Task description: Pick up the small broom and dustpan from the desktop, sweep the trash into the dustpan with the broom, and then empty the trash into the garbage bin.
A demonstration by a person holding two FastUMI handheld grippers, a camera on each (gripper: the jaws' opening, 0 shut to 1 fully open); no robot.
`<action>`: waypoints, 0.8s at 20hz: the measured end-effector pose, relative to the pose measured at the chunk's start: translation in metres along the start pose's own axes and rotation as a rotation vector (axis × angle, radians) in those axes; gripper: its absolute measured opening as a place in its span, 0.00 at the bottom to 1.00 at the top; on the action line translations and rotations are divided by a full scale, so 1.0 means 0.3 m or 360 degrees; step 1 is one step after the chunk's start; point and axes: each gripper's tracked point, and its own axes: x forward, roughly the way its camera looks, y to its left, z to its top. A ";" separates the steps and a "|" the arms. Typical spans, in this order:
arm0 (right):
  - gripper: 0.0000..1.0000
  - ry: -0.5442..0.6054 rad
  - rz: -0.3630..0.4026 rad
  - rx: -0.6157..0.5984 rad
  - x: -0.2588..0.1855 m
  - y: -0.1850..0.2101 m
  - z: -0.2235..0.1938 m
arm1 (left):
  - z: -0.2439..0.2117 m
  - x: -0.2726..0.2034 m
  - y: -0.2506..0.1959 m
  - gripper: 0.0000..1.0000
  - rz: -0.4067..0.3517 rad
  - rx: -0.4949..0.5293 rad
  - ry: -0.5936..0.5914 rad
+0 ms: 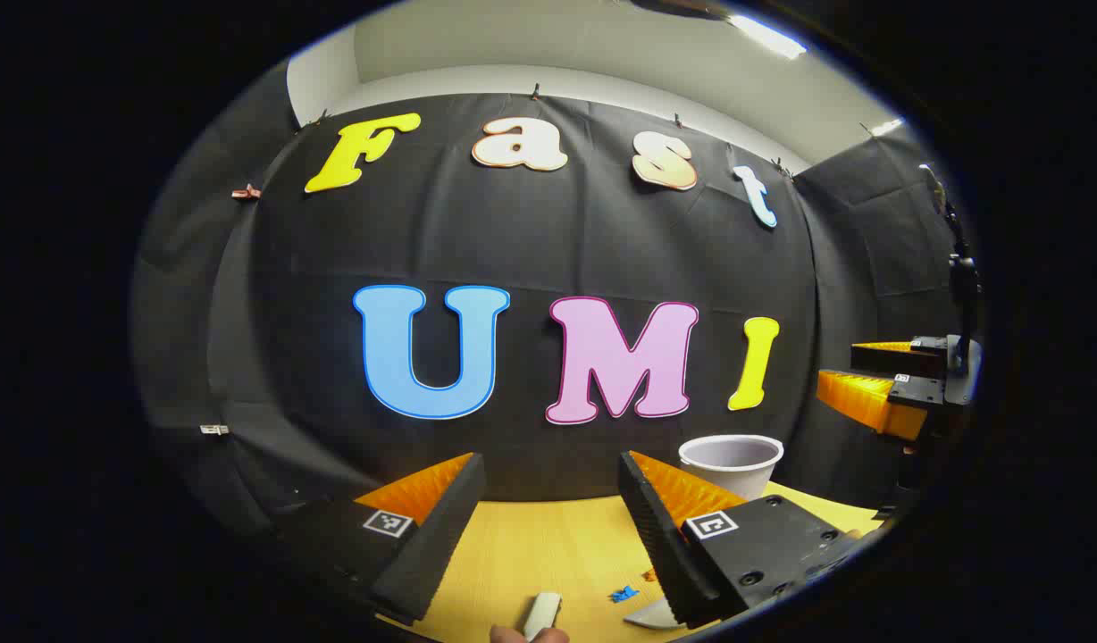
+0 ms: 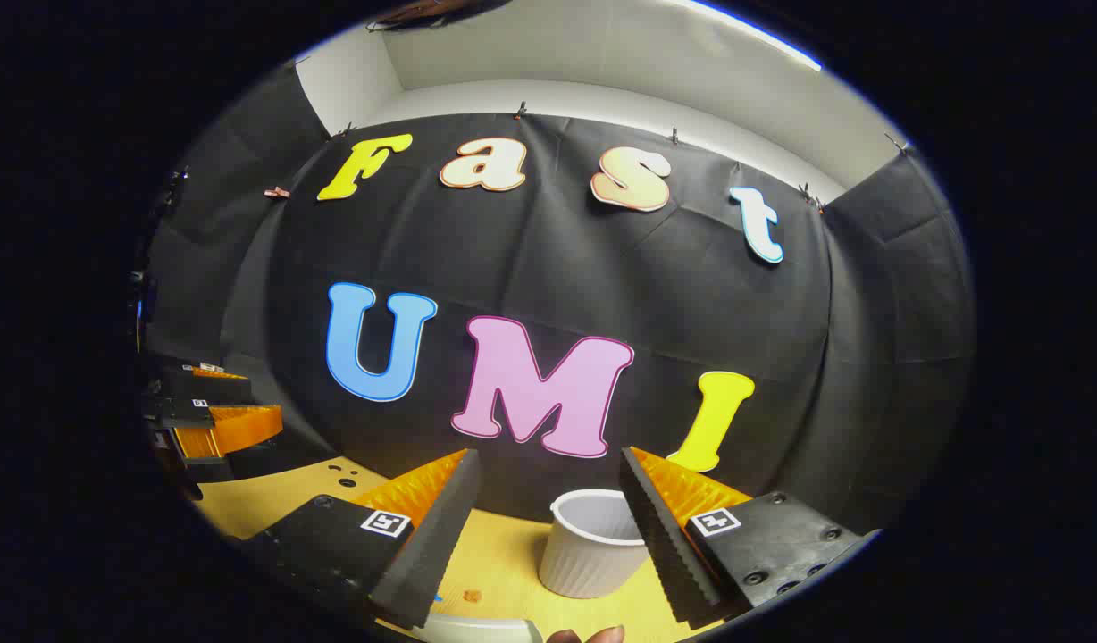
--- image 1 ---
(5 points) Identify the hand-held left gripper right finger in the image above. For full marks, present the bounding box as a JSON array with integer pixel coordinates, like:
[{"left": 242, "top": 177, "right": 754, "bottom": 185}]
[{"left": 617, "top": 450, "right": 864, "bottom": 628}]

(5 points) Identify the white ribbed garbage bin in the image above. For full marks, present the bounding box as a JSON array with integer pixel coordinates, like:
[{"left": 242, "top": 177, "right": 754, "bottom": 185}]
[{"left": 678, "top": 435, "right": 784, "bottom": 501}]

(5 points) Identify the wooden desktop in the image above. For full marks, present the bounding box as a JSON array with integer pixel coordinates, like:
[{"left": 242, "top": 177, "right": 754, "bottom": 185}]
[{"left": 374, "top": 482, "right": 884, "bottom": 643}]

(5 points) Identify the grey dustpan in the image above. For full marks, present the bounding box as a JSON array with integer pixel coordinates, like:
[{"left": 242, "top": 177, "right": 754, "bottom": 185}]
[{"left": 622, "top": 597, "right": 683, "bottom": 631}]

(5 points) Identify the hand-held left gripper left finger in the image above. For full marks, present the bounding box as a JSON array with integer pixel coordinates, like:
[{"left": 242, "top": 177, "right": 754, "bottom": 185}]
[{"left": 276, "top": 453, "right": 487, "bottom": 624}]

